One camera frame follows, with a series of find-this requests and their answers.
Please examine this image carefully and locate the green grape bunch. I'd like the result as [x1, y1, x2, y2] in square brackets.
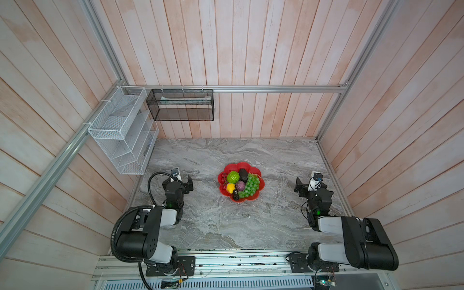
[239, 174, 261, 198]

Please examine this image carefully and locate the red cherry pair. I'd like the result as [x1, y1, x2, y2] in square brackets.
[219, 172, 228, 184]

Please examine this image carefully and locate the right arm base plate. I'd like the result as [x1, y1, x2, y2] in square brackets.
[285, 251, 340, 273]

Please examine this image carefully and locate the purple fig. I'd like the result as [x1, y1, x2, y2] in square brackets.
[236, 180, 246, 192]

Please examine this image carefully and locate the right aluminium frame bar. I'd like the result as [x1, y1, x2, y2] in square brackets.
[314, 1, 404, 145]

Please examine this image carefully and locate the dark avocado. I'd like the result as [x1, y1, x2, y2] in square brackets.
[238, 169, 248, 183]

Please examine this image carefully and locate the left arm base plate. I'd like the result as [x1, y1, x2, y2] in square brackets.
[145, 256, 196, 277]

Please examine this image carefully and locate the left aluminium frame bar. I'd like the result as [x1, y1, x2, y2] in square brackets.
[1, 1, 126, 259]

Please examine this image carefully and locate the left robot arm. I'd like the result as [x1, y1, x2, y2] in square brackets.
[110, 172, 194, 276]

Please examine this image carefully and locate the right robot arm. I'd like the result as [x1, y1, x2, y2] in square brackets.
[294, 173, 399, 271]

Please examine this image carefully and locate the green bumpy custard apple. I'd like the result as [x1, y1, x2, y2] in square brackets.
[227, 171, 240, 184]

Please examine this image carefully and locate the horizontal aluminium frame bar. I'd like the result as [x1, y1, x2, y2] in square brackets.
[143, 85, 348, 93]

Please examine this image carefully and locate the black wire mesh basket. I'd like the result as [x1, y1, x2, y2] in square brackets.
[146, 88, 215, 122]

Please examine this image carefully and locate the white wire mesh shelf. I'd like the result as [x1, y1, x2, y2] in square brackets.
[88, 86, 160, 175]

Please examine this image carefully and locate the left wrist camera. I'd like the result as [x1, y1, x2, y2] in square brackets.
[170, 167, 182, 181]

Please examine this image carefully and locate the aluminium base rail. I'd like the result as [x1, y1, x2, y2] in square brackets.
[91, 250, 383, 281]

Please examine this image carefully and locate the black corrugated cable conduit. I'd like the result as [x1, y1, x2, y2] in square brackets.
[110, 171, 176, 263]

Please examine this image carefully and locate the red flower-shaped fruit bowl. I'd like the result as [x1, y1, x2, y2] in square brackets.
[217, 162, 265, 203]

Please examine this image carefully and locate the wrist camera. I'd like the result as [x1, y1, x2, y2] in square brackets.
[308, 172, 323, 191]
[170, 167, 182, 181]

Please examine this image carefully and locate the yellow lemon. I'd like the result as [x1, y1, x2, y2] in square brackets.
[226, 183, 236, 194]

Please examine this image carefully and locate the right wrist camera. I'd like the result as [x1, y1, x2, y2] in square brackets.
[308, 172, 323, 191]

